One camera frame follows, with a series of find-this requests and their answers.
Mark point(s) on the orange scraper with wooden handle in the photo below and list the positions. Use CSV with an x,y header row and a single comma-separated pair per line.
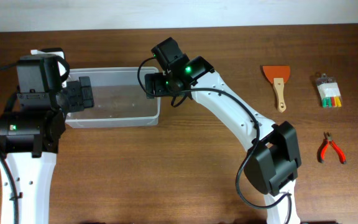
x,y
278,75

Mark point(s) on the clear plastic container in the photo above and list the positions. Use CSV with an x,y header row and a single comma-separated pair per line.
x,y
119,100

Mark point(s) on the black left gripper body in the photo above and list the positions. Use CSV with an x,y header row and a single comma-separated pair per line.
x,y
76,98

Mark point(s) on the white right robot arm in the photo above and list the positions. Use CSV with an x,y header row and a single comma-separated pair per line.
x,y
272,150

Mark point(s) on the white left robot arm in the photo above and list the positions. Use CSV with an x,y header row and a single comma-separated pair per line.
x,y
31,126

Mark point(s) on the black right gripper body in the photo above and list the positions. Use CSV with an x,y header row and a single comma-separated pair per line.
x,y
164,83

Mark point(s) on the clear pack of coloured pieces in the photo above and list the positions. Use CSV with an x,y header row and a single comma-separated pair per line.
x,y
329,91

